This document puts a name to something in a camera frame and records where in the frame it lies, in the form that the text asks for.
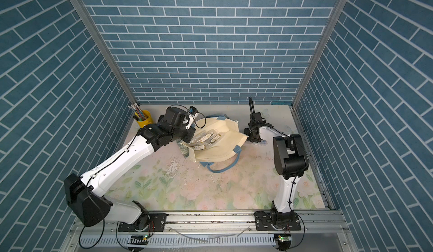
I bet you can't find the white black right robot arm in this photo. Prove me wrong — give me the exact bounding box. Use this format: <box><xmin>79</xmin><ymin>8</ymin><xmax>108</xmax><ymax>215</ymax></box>
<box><xmin>244</xmin><ymin>110</ymin><xmax>309</xmax><ymax>223</ymax></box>

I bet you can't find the coloured pencils bundle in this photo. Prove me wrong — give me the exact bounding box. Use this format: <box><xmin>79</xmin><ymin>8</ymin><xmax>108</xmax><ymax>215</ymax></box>
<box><xmin>129</xmin><ymin>103</ymin><xmax>147</xmax><ymax>122</ymax></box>

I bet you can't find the cream canvas tote bag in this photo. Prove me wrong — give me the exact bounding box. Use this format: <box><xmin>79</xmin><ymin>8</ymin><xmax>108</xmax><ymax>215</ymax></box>
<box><xmin>178</xmin><ymin>116</ymin><xmax>248</xmax><ymax>174</ymax></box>

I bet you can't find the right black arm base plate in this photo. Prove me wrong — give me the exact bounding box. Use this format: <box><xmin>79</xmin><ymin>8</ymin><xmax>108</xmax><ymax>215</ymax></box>
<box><xmin>254</xmin><ymin>210</ymin><xmax>301</xmax><ymax>231</ymax></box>

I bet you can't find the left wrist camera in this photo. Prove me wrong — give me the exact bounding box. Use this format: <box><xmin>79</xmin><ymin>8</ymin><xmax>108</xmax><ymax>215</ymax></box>
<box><xmin>186</xmin><ymin>106</ymin><xmax>198</xmax><ymax>130</ymax></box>

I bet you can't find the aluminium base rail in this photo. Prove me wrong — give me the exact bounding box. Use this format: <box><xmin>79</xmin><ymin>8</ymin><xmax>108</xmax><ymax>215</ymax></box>
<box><xmin>61</xmin><ymin>209</ymin><xmax>356</xmax><ymax>252</ymax></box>

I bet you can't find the yellow pencil cup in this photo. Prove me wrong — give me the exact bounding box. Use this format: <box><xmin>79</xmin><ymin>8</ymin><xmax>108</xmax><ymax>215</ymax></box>
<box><xmin>134</xmin><ymin>110</ymin><xmax>153</xmax><ymax>128</ymax></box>

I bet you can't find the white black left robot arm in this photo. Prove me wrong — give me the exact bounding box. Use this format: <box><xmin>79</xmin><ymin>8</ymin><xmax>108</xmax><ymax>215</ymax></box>
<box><xmin>64</xmin><ymin>106</ymin><xmax>198</xmax><ymax>231</ymax></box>

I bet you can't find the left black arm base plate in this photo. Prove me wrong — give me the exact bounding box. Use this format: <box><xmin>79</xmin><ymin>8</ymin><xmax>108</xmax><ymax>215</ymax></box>
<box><xmin>117</xmin><ymin>213</ymin><xmax>168</xmax><ymax>233</ymax></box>

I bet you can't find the clear compass case front left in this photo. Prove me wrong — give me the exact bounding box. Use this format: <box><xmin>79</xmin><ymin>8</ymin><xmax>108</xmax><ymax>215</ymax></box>
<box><xmin>193</xmin><ymin>129</ymin><xmax>222</xmax><ymax>143</ymax></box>

